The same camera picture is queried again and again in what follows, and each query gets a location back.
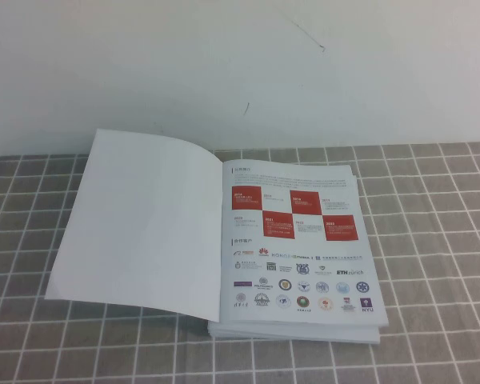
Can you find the stack of white brochures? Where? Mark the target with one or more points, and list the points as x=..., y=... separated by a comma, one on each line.
x=304, y=335

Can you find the grey checked tablecloth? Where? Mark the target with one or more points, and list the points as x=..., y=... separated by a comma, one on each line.
x=424, y=280

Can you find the white product brochure book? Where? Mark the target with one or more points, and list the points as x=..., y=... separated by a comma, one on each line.
x=144, y=220

